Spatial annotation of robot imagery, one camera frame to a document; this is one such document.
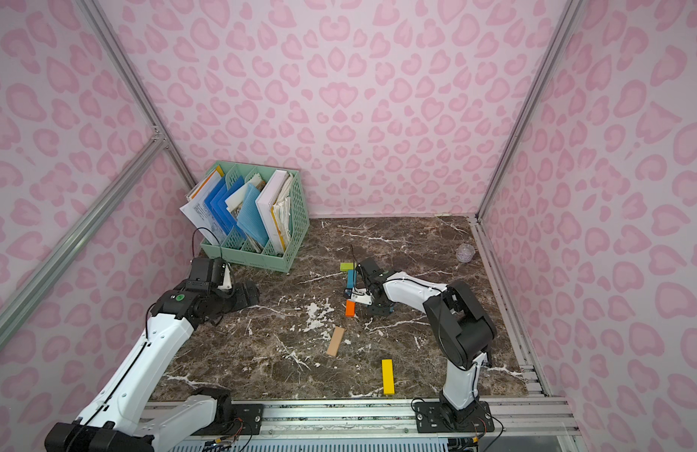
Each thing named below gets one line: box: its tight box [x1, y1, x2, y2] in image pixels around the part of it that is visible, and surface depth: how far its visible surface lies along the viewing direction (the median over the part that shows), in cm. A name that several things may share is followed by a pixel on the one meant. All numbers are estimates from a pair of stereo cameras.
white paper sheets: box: [179, 165, 227, 246], surface depth 97 cm
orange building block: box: [344, 299, 357, 318], surface depth 95 cm
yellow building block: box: [381, 358, 395, 395], surface depth 81 cm
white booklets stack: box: [255, 169, 294, 254], surface depth 95 cm
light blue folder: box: [236, 182, 269, 248], surface depth 93 cm
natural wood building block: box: [326, 325, 346, 357], surface depth 88 cm
